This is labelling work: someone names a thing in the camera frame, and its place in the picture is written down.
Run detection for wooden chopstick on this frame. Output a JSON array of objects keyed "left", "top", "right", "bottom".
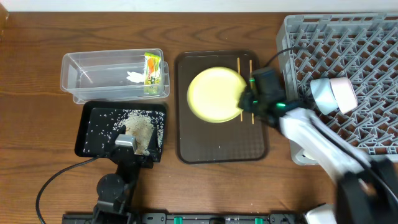
[
  {"left": 249, "top": 59, "right": 254, "bottom": 124},
  {"left": 237, "top": 57, "right": 243, "bottom": 122}
]

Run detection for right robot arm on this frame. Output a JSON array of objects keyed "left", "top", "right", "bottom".
[{"left": 238, "top": 89, "right": 397, "bottom": 223}]

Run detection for grey dishwasher rack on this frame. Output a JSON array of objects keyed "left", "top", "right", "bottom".
[{"left": 276, "top": 13, "right": 397, "bottom": 161}]

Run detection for clear plastic bin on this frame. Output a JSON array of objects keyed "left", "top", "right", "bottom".
[{"left": 60, "top": 49, "right": 170, "bottom": 104}]

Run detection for white cup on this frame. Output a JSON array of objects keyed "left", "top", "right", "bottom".
[{"left": 302, "top": 150, "right": 315, "bottom": 161}]

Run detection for dark brown serving tray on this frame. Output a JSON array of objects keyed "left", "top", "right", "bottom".
[{"left": 174, "top": 50, "right": 269, "bottom": 164}]

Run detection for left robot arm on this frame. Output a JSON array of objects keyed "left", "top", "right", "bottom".
[{"left": 91, "top": 125, "right": 161, "bottom": 224}]

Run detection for green yellow snack wrapper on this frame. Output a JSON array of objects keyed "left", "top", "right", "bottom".
[{"left": 144, "top": 52, "right": 161, "bottom": 95}]

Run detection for black plastic tray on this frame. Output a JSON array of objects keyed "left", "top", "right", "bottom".
[{"left": 75, "top": 101, "right": 167, "bottom": 162}]

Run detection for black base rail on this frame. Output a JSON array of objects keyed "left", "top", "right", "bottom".
[{"left": 62, "top": 208, "right": 307, "bottom": 224}]

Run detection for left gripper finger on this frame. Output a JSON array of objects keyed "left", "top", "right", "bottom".
[
  {"left": 107, "top": 125, "right": 126, "bottom": 149},
  {"left": 147, "top": 128, "right": 159, "bottom": 157}
]

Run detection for white tissue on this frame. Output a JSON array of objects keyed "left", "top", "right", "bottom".
[{"left": 126, "top": 72, "right": 145, "bottom": 83}]

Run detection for blue bowl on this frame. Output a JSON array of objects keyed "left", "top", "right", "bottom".
[{"left": 310, "top": 78, "right": 338, "bottom": 115}]

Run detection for food scraps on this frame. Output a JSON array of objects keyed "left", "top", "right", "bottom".
[{"left": 83, "top": 108, "right": 165, "bottom": 156}]

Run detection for yellow plate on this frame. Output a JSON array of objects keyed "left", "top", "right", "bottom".
[{"left": 187, "top": 67, "right": 247, "bottom": 123}]

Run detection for pink bowl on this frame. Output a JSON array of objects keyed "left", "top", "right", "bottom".
[{"left": 330, "top": 77, "right": 358, "bottom": 114}]

